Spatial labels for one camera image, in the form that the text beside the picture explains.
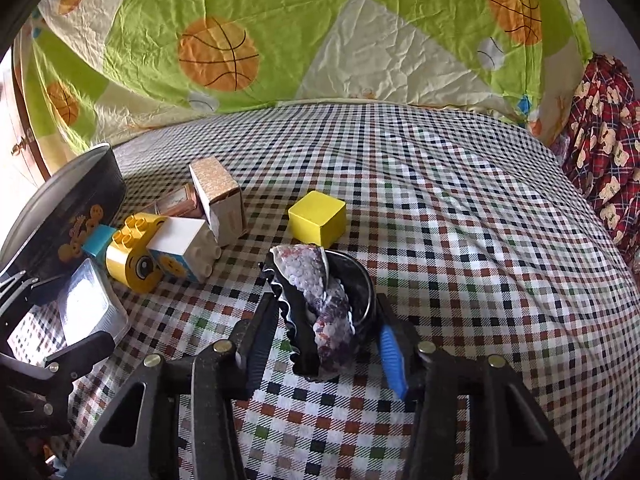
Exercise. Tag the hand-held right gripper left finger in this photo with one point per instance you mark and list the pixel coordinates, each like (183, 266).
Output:
(260, 342)

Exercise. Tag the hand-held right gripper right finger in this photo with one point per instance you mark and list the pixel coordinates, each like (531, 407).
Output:
(392, 362)

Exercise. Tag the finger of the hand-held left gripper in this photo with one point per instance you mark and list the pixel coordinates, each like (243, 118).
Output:
(80, 355)
(30, 287)

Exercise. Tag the clear plastic box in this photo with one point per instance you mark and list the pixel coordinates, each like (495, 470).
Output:
(87, 300)

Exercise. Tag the sequined cloth pouch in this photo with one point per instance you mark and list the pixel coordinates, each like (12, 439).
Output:
(312, 285)

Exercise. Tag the blue toy brick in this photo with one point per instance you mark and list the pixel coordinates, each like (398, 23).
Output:
(97, 245)

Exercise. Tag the black round metal cup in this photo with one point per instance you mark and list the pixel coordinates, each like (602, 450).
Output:
(359, 287)

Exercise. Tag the round black cookie tin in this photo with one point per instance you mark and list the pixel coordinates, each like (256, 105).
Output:
(65, 210)

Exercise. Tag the yellow toy brick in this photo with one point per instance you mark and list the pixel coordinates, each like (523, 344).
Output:
(135, 260)

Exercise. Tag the white toy brick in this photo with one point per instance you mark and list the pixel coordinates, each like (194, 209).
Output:
(182, 245)

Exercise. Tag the pink framed picture box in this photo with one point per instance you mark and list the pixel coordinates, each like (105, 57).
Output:
(175, 202)

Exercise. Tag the checked bed sheet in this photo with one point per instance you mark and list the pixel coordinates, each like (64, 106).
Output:
(450, 260)

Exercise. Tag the yellow cube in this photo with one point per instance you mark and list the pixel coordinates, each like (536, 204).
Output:
(317, 217)

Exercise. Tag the white box with gold glitter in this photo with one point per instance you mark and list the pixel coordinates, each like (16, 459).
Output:
(220, 195)

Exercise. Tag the wooden furniture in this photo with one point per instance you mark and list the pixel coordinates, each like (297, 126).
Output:
(20, 125)

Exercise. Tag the red plaid bear cloth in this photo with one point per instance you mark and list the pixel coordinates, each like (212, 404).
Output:
(605, 145)

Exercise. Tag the basketball print quilt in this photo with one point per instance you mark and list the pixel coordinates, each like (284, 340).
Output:
(320, 35)

